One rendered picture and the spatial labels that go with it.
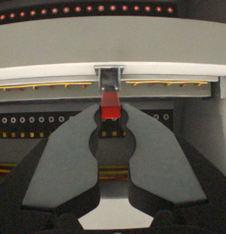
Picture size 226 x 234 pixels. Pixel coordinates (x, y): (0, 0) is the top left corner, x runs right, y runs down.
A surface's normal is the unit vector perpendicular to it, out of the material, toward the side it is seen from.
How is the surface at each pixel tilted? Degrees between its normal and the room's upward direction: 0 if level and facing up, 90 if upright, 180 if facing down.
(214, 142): 90
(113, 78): 105
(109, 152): 90
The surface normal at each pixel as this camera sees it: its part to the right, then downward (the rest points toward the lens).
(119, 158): 0.03, 0.29
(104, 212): 0.02, 0.04
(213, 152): -1.00, 0.02
